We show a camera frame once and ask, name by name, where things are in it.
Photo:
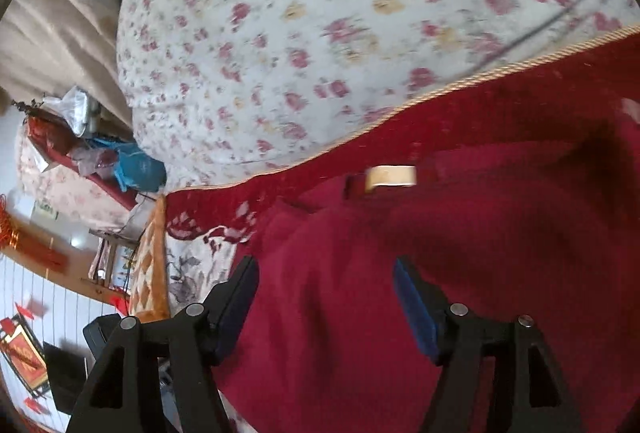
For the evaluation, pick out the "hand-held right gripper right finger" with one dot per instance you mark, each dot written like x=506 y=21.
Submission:
x=417 y=308

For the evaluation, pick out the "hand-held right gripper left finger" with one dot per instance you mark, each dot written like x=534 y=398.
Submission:
x=235 y=308

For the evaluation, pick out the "dark red sweater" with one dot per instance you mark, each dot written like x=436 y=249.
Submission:
x=425 y=253

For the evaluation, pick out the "orange patterned cloth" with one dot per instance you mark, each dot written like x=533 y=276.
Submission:
x=150 y=268

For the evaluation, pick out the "blue plastic bag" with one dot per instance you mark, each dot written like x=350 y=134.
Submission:
x=137 y=170

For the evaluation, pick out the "black chair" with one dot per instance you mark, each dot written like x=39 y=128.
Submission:
x=70 y=368

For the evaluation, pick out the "red and cream plush blanket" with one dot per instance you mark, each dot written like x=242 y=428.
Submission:
x=500 y=113

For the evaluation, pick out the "floral bed sheet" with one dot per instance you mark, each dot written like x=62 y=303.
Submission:
x=350 y=38

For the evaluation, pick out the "beige curtain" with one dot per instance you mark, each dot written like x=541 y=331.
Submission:
x=55 y=43

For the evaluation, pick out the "red wall decoration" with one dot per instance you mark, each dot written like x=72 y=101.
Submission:
x=20 y=353

